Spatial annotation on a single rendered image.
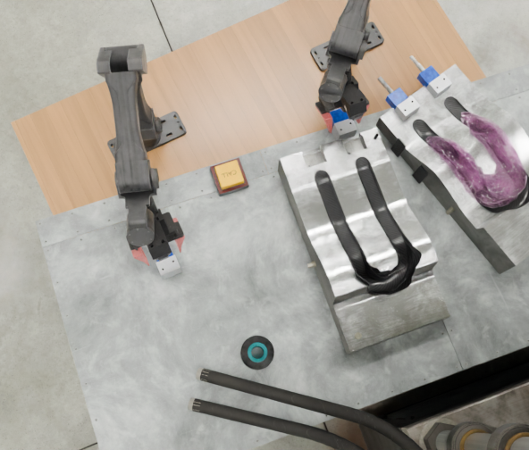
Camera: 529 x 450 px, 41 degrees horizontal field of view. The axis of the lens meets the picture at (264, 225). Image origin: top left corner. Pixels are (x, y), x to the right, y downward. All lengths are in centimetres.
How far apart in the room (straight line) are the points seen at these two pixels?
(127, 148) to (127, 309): 48
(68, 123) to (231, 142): 43
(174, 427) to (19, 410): 100
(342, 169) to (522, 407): 73
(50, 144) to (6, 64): 111
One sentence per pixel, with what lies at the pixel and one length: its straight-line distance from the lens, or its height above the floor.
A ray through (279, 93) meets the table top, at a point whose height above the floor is 80.
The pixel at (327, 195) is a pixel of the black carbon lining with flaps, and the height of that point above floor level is 88.
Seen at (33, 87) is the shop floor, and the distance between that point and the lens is 292.
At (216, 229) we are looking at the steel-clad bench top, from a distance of 179.
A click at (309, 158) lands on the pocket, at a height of 86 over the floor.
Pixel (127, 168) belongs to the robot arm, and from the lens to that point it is 146.
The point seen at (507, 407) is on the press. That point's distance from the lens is 187.
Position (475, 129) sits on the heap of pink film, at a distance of 186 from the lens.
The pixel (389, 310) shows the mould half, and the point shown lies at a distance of 173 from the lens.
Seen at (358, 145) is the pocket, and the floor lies 86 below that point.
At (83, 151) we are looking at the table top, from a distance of 190.
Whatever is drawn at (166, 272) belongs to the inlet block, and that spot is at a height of 85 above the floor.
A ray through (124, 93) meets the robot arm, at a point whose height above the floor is 123.
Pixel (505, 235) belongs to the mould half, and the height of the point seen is 91.
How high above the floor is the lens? 253
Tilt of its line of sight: 75 degrees down
